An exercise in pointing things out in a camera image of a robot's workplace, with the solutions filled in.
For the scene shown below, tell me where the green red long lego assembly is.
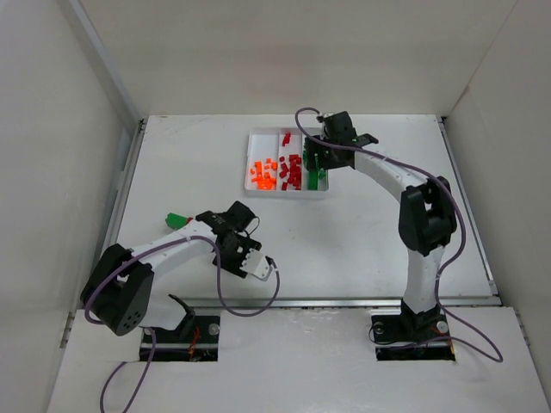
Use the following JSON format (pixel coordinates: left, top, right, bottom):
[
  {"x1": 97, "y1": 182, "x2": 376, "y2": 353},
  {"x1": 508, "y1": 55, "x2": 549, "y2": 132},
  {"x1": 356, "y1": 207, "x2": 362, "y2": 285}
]
[{"x1": 164, "y1": 213, "x2": 193, "y2": 231}]

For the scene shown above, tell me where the orange round lego piece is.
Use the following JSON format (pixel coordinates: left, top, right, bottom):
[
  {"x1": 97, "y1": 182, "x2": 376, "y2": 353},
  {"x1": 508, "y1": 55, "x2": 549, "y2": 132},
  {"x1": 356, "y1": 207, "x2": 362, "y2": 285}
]
[{"x1": 257, "y1": 178, "x2": 277, "y2": 191}]

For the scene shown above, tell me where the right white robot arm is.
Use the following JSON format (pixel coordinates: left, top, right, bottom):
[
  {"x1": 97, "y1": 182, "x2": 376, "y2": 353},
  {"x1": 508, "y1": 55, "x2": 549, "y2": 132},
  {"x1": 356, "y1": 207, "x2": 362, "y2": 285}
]
[{"x1": 304, "y1": 112, "x2": 457, "y2": 345}]

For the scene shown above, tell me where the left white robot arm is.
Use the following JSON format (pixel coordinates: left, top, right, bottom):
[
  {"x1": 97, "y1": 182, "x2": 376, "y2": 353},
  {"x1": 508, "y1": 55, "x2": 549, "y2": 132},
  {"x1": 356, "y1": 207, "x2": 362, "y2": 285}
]
[{"x1": 80, "y1": 201, "x2": 274, "y2": 337}]

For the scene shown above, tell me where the white three-compartment tray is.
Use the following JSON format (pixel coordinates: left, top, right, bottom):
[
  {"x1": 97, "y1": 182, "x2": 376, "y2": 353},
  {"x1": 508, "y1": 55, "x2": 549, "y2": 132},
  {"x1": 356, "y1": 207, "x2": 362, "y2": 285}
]
[{"x1": 244, "y1": 127, "x2": 329, "y2": 199}]

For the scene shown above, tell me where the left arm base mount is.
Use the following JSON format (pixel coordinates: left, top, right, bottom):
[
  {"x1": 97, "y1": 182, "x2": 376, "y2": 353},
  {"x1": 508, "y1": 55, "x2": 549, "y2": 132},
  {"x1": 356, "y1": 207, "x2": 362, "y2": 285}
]
[{"x1": 152, "y1": 312, "x2": 220, "y2": 362}]

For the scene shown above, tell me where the aluminium rail front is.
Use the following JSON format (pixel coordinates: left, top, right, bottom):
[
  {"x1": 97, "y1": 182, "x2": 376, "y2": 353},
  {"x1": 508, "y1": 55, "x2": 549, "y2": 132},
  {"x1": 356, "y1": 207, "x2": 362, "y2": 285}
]
[{"x1": 183, "y1": 296, "x2": 502, "y2": 309}]

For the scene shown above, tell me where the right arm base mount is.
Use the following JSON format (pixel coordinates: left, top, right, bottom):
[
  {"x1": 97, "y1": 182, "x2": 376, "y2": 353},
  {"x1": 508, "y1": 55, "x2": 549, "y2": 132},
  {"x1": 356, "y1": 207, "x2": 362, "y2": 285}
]
[{"x1": 369, "y1": 314, "x2": 455, "y2": 361}]

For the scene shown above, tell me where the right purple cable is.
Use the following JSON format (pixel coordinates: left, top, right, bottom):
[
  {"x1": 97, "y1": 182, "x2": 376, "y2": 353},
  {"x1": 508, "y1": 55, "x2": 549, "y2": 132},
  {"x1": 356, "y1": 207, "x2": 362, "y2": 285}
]
[{"x1": 294, "y1": 107, "x2": 504, "y2": 363}]

